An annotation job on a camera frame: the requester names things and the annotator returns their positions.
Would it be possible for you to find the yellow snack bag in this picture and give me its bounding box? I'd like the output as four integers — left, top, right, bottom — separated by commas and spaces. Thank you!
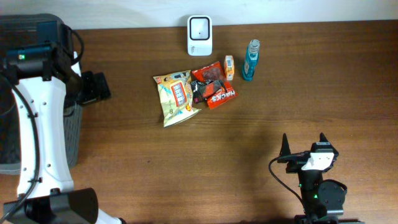
153, 70, 201, 128

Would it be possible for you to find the blue mouthwash bottle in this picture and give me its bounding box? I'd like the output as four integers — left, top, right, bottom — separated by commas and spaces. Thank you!
243, 39, 261, 81

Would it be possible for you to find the small orange box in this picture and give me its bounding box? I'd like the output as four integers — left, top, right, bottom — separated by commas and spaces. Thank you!
224, 55, 235, 81

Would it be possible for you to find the black red snack packet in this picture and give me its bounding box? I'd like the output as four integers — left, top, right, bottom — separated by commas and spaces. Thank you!
190, 80, 227, 103

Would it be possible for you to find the red candy bag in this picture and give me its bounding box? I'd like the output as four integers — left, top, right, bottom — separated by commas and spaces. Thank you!
192, 62, 238, 109

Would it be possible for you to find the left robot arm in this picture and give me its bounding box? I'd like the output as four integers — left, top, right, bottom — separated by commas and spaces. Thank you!
1, 21, 123, 223

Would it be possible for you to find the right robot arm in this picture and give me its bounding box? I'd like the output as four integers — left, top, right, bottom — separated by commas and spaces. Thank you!
268, 133, 361, 224

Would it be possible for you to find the white barcode scanner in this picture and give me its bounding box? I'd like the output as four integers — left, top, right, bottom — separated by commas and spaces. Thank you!
187, 15, 213, 57

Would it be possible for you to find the grey plastic mesh basket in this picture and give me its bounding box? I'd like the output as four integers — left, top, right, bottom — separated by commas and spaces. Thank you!
1, 14, 83, 175

